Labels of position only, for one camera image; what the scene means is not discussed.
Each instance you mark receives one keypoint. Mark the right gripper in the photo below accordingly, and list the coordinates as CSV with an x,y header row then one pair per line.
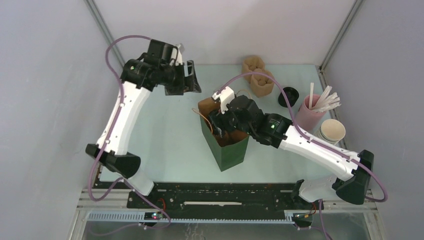
x,y
218,118

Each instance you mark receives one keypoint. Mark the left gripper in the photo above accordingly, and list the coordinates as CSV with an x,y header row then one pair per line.
x,y
188,84

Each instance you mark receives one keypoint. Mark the green paper bag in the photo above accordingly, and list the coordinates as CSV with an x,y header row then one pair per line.
x,y
225,157

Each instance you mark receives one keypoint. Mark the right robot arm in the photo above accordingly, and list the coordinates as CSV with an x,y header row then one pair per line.
x,y
351,170

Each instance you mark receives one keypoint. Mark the stacked brown cup carriers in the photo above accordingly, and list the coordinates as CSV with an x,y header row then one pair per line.
x,y
260,84

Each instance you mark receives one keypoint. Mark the stack of black lids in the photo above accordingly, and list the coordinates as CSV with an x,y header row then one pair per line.
x,y
292,96

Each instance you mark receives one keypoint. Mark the pink straw holder cup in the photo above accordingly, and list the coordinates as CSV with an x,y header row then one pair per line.
x,y
306,118

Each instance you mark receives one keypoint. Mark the single white straw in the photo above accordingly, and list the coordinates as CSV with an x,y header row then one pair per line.
x,y
311,95

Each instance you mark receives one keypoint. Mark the bundle of white straws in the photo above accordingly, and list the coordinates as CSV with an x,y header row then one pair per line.
x,y
327,101

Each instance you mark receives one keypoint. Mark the stack of paper cups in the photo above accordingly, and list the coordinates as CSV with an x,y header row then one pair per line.
x,y
331,131

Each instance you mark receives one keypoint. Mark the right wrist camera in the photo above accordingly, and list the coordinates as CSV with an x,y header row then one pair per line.
x,y
224,97

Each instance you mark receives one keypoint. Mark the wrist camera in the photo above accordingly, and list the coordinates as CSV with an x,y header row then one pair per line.
x,y
177,54
224,97

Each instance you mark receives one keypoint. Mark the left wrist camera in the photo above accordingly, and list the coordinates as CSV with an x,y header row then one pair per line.
x,y
177,54

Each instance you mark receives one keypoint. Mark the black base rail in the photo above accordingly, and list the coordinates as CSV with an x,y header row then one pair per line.
x,y
224,201

